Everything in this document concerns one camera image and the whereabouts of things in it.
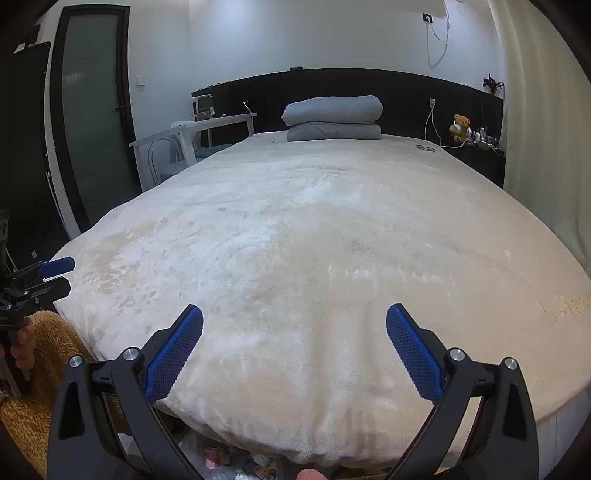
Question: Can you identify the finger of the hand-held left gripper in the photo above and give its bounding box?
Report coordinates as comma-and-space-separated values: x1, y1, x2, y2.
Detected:
7, 256, 76, 289
4, 277, 71, 310

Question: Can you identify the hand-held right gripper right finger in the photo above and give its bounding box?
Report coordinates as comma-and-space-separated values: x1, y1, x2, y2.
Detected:
386, 303, 540, 480

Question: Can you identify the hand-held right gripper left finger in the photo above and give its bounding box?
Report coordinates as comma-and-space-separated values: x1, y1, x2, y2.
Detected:
47, 304, 205, 480

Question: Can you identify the clear plastic bin bag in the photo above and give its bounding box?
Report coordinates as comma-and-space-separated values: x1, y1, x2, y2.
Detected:
178, 429, 301, 480

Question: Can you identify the person's left hand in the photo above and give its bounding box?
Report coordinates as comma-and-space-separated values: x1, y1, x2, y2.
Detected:
0, 318, 38, 381

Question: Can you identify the black wardrobe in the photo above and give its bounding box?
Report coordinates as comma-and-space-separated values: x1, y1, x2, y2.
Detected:
0, 41, 70, 278

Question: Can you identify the frosted glass door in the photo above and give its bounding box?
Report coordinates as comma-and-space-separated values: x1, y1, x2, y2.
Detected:
50, 4, 141, 232

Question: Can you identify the beige bed blanket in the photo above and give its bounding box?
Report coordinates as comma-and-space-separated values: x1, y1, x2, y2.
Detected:
48, 131, 591, 469

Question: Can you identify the white bed base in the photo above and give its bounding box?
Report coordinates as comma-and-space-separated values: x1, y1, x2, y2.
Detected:
531, 383, 591, 480

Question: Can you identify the white chair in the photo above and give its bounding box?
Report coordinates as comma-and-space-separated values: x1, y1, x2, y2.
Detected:
148, 121, 232, 181

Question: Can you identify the black nightstand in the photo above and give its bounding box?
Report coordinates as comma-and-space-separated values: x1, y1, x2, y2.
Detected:
443, 145, 505, 185

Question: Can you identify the white desk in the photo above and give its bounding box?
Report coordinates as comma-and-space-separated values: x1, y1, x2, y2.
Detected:
129, 113, 257, 190

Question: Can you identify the small white appliance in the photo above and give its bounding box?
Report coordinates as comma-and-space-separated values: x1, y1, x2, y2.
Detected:
191, 95, 215, 121

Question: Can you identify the group of small bottles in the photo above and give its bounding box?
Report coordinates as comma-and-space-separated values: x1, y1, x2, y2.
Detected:
473, 126, 502, 151

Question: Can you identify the brown teddy bear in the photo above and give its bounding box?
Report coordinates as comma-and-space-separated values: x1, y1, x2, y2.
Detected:
450, 114, 472, 143

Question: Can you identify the grey folded quilt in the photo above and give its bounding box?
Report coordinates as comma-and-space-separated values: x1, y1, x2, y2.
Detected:
286, 122, 382, 142
281, 95, 384, 126

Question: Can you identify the black headboard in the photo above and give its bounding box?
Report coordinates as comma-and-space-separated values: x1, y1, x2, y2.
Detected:
191, 68, 505, 185

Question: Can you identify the cream curtain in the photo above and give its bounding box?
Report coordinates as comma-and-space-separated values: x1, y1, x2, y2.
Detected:
489, 0, 591, 268

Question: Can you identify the white charging cable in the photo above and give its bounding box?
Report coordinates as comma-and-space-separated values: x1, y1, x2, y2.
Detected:
422, 98, 476, 149

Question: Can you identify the white wall cable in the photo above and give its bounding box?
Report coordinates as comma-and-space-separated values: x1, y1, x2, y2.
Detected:
426, 0, 451, 69

